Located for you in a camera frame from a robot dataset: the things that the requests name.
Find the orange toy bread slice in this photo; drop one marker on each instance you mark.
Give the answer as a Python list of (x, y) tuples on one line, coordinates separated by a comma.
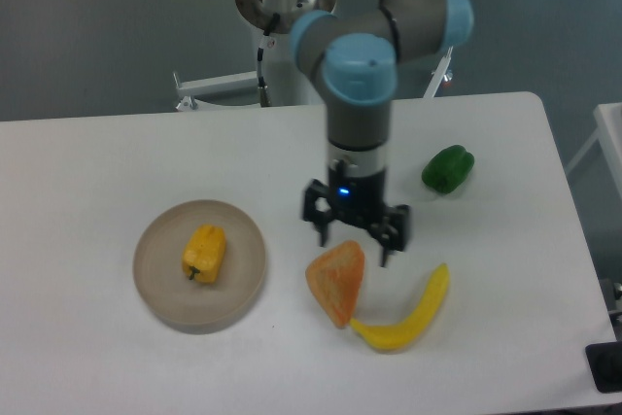
[(335, 279)]

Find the white table leg bracket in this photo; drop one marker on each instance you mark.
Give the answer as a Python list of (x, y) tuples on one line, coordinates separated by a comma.
[(441, 75)]

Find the yellow toy banana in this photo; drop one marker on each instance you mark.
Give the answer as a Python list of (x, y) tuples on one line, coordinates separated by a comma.
[(397, 336)]

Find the black device at table edge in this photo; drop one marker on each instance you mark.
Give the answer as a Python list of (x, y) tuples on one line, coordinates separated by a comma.
[(604, 360)]

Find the beige round plate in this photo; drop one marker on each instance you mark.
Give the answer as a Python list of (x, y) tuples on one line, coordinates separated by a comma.
[(190, 306)]

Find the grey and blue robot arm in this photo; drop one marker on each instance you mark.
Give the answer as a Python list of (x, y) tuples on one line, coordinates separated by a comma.
[(352, 64)]

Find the yellow toy bell pepper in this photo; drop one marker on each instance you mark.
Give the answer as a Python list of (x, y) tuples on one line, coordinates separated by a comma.
[(203, 255)]

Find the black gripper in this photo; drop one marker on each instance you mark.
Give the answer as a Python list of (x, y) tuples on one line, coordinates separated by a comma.
[(359, 202)]

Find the green toy bell pepper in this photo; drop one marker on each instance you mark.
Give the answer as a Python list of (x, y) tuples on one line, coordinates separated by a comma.
[(448, 169)]

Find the white side table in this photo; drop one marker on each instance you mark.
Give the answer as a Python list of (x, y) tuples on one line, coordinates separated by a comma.
[(608, 135)]

